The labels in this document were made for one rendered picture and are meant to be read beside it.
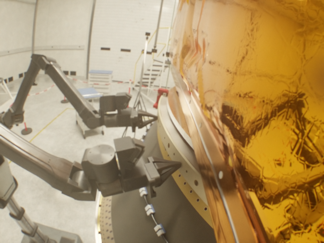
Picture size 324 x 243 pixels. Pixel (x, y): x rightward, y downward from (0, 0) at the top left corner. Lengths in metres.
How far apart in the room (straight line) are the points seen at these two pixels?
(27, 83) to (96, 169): 0.69
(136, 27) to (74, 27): 3.22
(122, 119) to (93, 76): 4.72
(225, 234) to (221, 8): 0.28
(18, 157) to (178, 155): 0.38
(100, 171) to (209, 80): 0.24
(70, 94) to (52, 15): 9.42
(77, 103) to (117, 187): 0.42
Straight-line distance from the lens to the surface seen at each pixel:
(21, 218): 1.38
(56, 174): 0.38
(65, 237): 1.93
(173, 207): 0.50
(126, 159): 0.33
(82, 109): 0.68
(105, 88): 5.35
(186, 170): 0.41
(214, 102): 0.18
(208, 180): 0.29
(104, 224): 0.86
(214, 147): 0.28
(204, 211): 0.44
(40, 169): 0.39
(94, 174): 0.35
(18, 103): 0.98
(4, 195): 1.14
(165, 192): 0.53
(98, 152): 0.33
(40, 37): 10.41
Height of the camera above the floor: 1.96
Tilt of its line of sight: 25 degrees down
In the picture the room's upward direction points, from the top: 10 degrees clockwise
